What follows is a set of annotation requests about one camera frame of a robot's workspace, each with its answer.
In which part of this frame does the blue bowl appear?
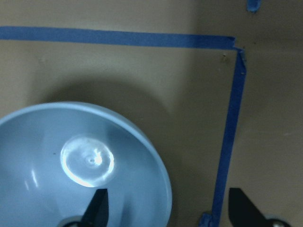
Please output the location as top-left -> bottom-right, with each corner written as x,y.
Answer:
0,102 -> 172,227

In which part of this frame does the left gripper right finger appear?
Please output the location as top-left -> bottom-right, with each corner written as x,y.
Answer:
228,188 -> 268,227

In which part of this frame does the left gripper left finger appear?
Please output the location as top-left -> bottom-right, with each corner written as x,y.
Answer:
80,189 -> 109,227

